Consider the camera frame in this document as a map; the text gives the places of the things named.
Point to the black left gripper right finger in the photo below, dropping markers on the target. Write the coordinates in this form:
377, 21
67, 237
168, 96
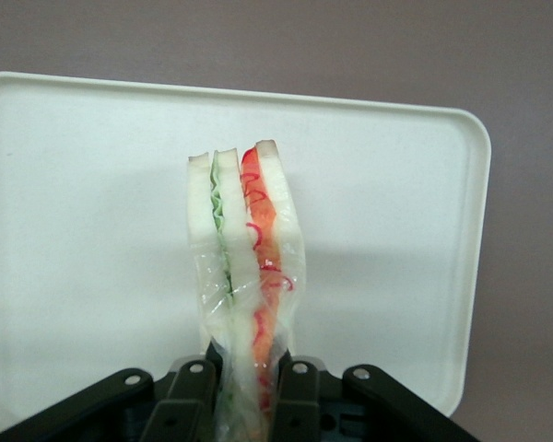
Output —
297, 396

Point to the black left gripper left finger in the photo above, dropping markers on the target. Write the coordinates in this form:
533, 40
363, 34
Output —
189, 396

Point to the cream plastic tray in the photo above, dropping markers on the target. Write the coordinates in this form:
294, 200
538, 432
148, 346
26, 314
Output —
97, 221

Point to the triangle sandwich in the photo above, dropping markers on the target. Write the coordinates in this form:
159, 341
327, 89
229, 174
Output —
239, 258

